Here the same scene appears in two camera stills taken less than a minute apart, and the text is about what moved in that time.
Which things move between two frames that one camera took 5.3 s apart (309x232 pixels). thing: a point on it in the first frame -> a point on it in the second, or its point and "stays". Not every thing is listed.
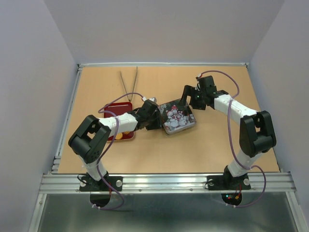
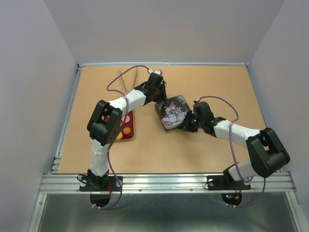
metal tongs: x=130 y=99 stays
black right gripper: x=190 y=91 -> x=185 y=125
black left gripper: x=157 y=124 -> x=163 y=97
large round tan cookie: x=119 y=136 stays
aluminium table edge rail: x=161 y=64 stays
